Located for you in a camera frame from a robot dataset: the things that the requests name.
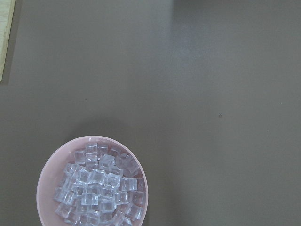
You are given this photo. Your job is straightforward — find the clear ice cubes pile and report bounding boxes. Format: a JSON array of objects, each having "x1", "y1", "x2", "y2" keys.
[{"x1": 53, "y1": 143, "x2": 145, "y2": 226}]

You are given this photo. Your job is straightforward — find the pink bowl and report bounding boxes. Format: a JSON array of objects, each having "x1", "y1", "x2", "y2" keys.
[{"x1": 36, "y1": 136, "x2": 149, "y2": 226}]

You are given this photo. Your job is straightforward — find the bamboo cutting board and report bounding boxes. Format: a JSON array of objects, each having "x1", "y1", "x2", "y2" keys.
[{"x1": 0, "y1": 0, "x2": 16, "y2": 81}]

